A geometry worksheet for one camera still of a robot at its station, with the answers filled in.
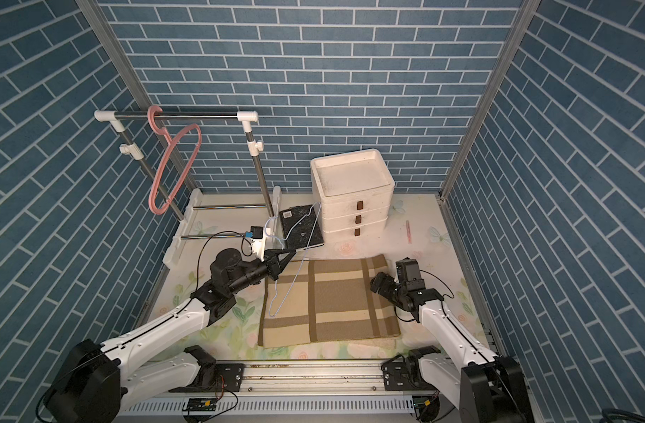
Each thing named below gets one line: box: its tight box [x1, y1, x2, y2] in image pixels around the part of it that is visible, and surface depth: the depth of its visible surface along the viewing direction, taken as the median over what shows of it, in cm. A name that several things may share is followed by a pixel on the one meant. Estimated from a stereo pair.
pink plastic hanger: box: [147, 104, 202, 216], surface depth 77 cm
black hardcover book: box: [278, 204, 325, 251], surface depth 110 cm
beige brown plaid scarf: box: [257, 253, 401, 349], surface depth 86 cm
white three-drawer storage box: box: [310, 148, 396, 242], surface depth 96 cm
